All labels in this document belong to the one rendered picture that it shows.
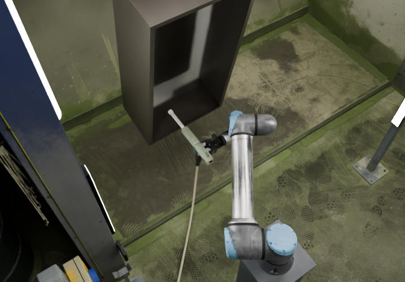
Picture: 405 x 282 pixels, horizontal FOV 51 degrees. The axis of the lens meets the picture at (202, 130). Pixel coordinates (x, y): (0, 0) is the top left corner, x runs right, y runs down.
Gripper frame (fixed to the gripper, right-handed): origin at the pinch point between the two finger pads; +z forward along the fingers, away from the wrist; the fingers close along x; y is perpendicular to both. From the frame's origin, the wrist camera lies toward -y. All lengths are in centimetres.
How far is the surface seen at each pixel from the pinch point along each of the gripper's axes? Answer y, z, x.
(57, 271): -105, 110, -64
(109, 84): 32, 8, 106
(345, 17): -2, -200, 50
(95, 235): -17, 84, -24
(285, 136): 36, -87, -6
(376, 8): -30, -196, 26
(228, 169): 43, -32, -4
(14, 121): -115, 101, -17
